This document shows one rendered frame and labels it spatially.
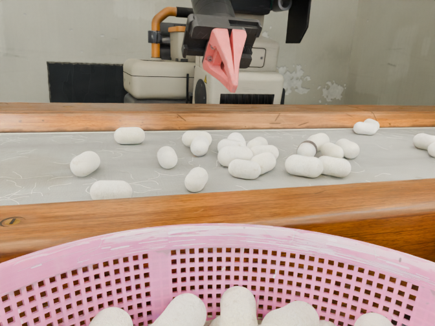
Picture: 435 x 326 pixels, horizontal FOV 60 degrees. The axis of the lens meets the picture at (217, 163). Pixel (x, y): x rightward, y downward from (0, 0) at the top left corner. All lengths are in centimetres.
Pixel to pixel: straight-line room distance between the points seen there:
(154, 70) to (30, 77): 125
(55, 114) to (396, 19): 249
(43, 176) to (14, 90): 206
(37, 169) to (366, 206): 29
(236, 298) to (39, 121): 42
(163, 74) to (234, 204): 105
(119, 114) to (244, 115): 19
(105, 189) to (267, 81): 83
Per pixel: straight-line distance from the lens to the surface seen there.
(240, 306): 19
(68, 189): 34
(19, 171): 39
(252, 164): 35
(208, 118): 58
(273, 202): 24
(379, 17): 293
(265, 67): 111
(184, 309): 18
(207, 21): 52
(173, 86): 128
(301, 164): 37
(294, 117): 63
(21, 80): 241
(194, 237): 19
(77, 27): 239
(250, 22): 54
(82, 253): 18
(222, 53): 50
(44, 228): 21
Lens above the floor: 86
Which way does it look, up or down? 17 degrees down
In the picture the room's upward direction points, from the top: 3 degrees clockwise
